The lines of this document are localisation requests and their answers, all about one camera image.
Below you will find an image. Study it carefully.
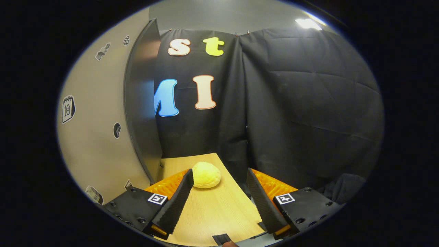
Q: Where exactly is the black backdrop cloth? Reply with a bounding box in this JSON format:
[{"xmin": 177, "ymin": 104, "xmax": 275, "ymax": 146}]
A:
[{"xmin": 153, "ymin": 27, "xmax": 385, "ymax": 206}]

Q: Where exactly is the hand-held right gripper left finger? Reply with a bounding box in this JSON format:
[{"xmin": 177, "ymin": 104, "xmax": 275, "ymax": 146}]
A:
[{"xmin": 102, "ymin": 169, "xmax": 194, "ymax": 240}]

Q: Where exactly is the long ceiling light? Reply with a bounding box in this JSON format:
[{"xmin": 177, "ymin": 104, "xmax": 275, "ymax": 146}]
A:
[{"xmin": 295, "ymin": 16, "xmax": 325, "ymax": 31}]

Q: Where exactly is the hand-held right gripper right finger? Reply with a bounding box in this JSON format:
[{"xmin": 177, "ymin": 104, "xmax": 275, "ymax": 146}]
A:
[{"xmin": 246, "ymin": 168, "xmax": 345, "ymax": 240}]

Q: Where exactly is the black table clamp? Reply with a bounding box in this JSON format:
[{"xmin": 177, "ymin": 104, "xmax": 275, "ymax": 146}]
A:
[{"xmin": 212, "ymin": 233, "xmax": 231, "ymax": 246}]

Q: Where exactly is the yellow bun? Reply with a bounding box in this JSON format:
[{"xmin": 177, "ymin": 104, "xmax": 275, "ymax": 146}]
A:
[{"xmin": 192, "ymin": 162, "xmax": 222, "ymax": 189}]

